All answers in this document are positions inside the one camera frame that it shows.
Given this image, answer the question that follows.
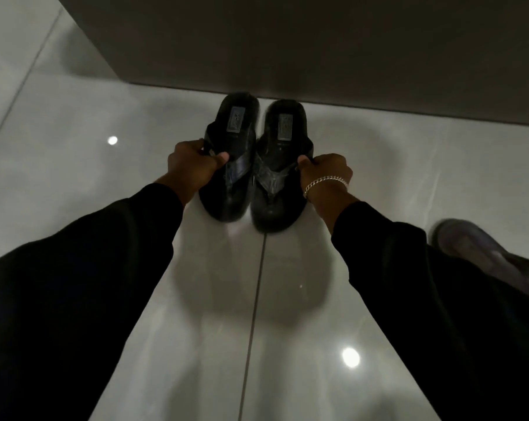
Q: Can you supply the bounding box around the person's right forearm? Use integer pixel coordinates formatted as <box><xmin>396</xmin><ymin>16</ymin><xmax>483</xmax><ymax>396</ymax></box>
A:
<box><xmin>306</xmin><ymin>182</ymin><xmax>529</xmax><ymax>421</ymax></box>

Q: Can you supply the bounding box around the person's left hand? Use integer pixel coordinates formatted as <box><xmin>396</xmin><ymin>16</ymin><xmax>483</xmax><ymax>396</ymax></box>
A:
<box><xmin>167</xmin><ymin>139</ymin><xmax>230</xmax><ymax>194</ymax></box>

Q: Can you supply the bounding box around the person's left forearm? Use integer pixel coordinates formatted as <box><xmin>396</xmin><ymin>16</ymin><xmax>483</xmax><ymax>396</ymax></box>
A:
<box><xmin>0</xmin><ymin>173</ymin><xmax>194</xmax><ymax>421</ymax></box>

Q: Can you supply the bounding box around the silver chain bracelet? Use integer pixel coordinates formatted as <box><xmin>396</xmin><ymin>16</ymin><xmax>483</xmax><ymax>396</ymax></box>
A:
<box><xmin>302</xmin><ymin>175</ymin><xmax>349</xmax><ymax>200</ymax></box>

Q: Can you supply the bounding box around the grey slipper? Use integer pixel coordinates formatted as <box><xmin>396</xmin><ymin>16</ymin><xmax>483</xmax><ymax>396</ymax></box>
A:
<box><xmin>432</xmin><ymin>218</ymin><xmax>529</xmax><ymax>303</ymax></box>

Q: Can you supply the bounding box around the black flip-flop sandal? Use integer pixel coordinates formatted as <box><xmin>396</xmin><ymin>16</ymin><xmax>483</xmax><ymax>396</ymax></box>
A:
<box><xmin>250</xmin><ymin>99</ymin><xmax>314</xmax><ymax>234</ymax></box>
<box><xmin>198</xmin><ymin>92</ymin><xmax>261</xmax><ymax>222</ymax></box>

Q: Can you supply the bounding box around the person's right hand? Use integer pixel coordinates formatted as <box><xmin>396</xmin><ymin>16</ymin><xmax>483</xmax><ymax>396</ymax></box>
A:
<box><xmin>297</xmin><ymin>153</ymin><xmax>354</xmax><ymax>194</ymax></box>

